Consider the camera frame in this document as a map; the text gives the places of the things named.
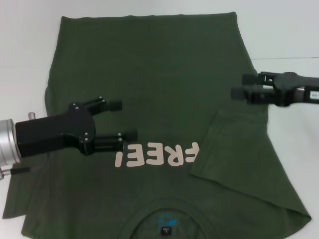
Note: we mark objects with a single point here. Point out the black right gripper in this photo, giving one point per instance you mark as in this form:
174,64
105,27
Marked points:
286,89

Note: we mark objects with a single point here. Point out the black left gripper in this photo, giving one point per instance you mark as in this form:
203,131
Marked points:
49,132

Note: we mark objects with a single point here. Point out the dark green FREE! t-shirt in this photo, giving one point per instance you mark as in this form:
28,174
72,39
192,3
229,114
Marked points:
159,74

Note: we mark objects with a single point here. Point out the silver stub connector left wrist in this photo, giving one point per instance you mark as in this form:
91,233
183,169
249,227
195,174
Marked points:
32,116

